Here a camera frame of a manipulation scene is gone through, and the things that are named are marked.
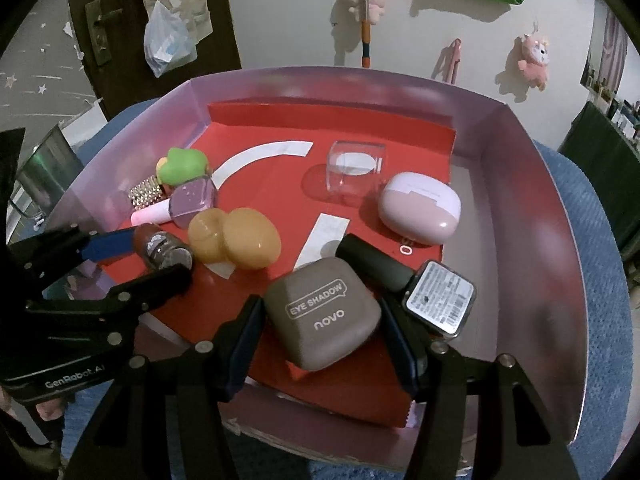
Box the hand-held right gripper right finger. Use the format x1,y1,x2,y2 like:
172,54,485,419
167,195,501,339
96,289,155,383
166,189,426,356
377,296,583,480

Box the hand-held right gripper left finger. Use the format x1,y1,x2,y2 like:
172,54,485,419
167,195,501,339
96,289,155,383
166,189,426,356
90,294,266,480

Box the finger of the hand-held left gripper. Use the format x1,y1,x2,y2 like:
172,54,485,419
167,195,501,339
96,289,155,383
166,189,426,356
25,263,196,335
7,226,140,282

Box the brown-capped glitter bottle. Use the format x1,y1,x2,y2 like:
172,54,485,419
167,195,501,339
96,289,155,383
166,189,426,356
134,224,193,271

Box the dark nail polish bottle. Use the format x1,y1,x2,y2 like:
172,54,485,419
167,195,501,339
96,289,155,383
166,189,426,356
336,234,477,338

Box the gold studded cylinder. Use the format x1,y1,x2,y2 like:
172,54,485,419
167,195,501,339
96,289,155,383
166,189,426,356
129,175,165,209

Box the amber hollow ring toy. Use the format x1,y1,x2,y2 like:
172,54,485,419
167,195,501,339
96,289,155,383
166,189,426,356
187,208,236,263

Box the brown eye shadow case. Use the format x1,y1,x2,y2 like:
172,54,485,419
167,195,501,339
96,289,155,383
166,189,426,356
263,256,383,372

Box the pink nail polish bottle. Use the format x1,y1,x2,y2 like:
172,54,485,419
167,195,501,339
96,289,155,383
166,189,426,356
131,176,218,231

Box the amber egg-shaped toy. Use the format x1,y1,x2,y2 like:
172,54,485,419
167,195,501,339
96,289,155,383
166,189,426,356
221,208,282,270

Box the green and yellow toy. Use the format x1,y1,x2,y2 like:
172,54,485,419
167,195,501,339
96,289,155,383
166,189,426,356
156,146,211,186

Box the pink earbud case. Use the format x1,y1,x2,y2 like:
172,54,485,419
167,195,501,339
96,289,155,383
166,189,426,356
377,172,461,246

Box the pink cardboard box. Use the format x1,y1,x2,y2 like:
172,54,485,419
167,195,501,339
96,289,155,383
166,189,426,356
65,66,591,473

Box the clear glass cup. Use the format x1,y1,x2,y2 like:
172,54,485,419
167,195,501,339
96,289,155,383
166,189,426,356
326,140,388,194

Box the person's left hand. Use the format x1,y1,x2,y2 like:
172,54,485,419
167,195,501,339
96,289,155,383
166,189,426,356
35,393,67,422

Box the metal mug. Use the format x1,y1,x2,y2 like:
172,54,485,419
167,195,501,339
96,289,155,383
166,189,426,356
15,125,81,218

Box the red printed paper sheet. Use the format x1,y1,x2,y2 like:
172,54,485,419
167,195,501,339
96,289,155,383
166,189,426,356
100,101,458,431

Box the clear plastic bag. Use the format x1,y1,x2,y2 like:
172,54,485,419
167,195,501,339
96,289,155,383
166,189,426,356
143,0,198,78

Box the dark green covered table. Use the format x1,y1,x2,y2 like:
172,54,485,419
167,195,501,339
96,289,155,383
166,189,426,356
557,101,640,261

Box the pink plastic hanger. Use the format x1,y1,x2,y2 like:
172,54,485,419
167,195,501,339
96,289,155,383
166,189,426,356
442,38,463,84

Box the pink bear plush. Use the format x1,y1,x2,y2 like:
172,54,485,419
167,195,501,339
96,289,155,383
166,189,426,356
516,32,551,92

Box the row of cosmetic bottles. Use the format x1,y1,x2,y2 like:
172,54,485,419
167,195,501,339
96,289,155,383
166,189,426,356
580,55,640,141

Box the pink curtain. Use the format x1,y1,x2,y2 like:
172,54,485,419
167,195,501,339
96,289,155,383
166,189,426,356
597,10,628,91

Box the door handle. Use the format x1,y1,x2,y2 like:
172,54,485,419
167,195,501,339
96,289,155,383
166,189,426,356
85,0,123,66

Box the mop with orange handle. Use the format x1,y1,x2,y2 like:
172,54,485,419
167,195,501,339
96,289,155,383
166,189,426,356
357,0,373,68

